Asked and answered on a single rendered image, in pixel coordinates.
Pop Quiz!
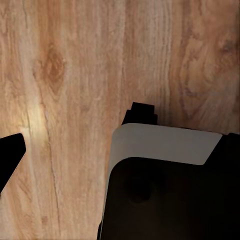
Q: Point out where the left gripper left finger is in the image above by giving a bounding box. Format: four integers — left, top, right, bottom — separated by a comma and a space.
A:
0, 133, 26, 193

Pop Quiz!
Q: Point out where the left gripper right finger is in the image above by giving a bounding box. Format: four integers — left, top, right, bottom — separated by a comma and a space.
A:
225, 133, 240, 172

